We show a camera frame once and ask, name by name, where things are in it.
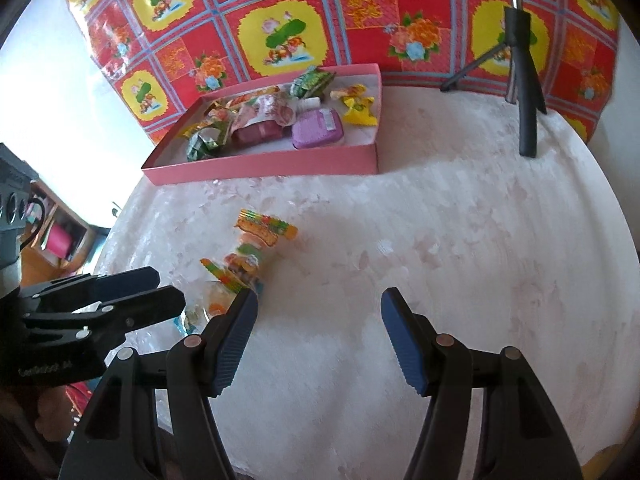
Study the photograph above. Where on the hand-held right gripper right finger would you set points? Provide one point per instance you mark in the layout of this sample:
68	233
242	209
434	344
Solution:
402	346

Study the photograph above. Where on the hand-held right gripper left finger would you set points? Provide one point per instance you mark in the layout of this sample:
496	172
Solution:
235	346

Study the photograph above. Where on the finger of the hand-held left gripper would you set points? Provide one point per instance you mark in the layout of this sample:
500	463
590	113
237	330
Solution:
115	282
150	305

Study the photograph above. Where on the clear candy bag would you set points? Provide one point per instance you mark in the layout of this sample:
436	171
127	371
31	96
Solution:
237	272

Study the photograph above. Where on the small green snack packet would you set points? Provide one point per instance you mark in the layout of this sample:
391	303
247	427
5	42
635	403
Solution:
205	145

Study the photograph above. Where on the pink cardboard box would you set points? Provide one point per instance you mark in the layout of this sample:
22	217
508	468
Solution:
270	167

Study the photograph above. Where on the orange cracker packet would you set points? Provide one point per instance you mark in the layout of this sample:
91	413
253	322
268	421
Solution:
215	117

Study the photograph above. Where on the maroon and pink snack pouch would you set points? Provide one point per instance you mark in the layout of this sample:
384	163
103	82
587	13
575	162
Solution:
257	127

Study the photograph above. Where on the purple tin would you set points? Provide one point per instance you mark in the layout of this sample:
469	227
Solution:
317	130

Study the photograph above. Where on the small yellow candy packet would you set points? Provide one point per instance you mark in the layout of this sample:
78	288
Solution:
350	92
361	112

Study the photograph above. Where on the large green snack packet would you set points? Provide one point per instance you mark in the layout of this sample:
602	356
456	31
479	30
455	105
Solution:
310	82

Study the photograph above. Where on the wooden shelf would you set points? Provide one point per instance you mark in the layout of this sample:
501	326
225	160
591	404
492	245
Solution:
60	240

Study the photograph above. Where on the black tripod stand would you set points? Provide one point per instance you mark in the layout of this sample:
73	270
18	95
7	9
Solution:
525	110

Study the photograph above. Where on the red flower printed cloth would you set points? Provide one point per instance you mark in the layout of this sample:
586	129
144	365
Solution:
350	15

